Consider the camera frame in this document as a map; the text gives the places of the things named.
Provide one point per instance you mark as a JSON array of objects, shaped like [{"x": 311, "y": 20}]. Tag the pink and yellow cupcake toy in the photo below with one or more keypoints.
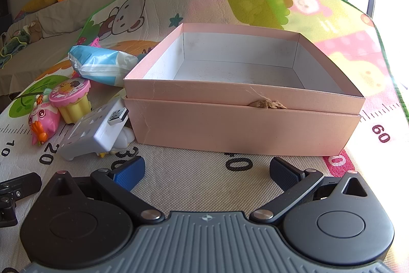
[{"x": 72, "y": 97}]

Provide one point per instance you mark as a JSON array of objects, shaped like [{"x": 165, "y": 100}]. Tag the pink owl toy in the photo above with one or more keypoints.
[{"x": 43, "y": 122}]

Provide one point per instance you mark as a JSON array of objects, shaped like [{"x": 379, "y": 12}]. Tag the black USB dongle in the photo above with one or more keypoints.
[{"x": 117, "y": 117}]

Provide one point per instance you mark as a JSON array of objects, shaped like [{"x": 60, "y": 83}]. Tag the blue and white tissue pack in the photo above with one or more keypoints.
[{"x": 99, "y": 62}]

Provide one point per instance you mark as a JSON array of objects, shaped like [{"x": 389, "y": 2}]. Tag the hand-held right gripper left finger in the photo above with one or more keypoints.
[{"x": 127, "y": 173}]

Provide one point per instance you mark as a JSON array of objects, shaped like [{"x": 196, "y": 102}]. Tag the beige covered sofa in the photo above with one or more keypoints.
[{"x": 48, "y": 30}]

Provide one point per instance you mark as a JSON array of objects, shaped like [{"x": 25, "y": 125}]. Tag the cartoon play mat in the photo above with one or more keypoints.
[{"x": 198, "y": 183}]

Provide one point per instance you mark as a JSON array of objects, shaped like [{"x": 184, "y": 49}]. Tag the orange pillow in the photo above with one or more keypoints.
[{"x": 38, "y": 1}]

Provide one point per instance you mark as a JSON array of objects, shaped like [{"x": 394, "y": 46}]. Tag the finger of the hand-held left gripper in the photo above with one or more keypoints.
[{"x": 25, "y": 182}]

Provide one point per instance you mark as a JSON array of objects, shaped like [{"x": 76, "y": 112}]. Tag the green cloth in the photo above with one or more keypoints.
[{"x": 12, "y": 42}]

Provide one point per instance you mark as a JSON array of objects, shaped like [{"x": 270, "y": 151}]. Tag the pink cardboard box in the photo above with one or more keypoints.
[{"x": 223, "y": 129}]

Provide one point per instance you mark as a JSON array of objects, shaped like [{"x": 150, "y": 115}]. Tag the brown plush toy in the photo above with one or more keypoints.
[{"x": 35, "y": 30}]

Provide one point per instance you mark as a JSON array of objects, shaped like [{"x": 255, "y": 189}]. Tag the white plastic toy figure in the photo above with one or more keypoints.
[{"x": 123, "y": 138}]

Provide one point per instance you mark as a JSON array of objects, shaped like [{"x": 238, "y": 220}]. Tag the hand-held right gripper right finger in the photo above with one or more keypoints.
[{"x": 286, "y": 175}]

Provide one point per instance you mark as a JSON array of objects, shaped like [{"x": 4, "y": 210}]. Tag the white power strip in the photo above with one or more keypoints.
[{"x": 89, "y": 132}]

